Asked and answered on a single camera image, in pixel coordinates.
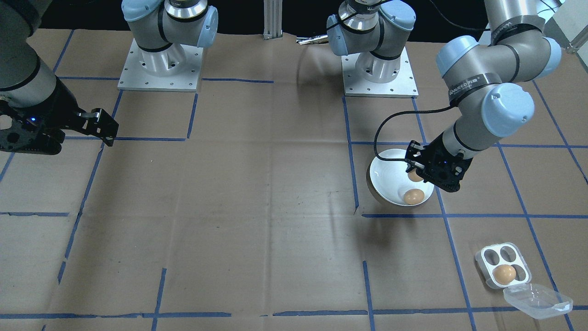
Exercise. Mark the aluminium frame bar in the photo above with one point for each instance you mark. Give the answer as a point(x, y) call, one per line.
point(578, 46)
point(273, 18)

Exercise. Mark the silver metal connector plug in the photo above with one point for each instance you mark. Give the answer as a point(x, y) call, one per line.
point(312, 40)

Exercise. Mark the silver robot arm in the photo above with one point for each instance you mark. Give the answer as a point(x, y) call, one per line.
point(165, 27)
point(487, 59)

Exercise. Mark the white cabinet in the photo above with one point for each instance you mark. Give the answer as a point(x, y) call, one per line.
point(574, 23)

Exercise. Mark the brown egg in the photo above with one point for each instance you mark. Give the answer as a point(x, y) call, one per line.
point(504, 274)
point(413, 177)
point(413, 196)

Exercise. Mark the white bowl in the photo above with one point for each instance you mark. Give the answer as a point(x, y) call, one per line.
point(390, 179)

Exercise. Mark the white square base plate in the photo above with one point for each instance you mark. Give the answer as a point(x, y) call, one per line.
point(133, 82)
point(353, 87)

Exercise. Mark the black frame cover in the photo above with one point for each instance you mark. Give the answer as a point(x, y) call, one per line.
point(239, 16)

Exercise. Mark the white egg carton clear lid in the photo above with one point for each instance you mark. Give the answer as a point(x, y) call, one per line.
point(537, 301)

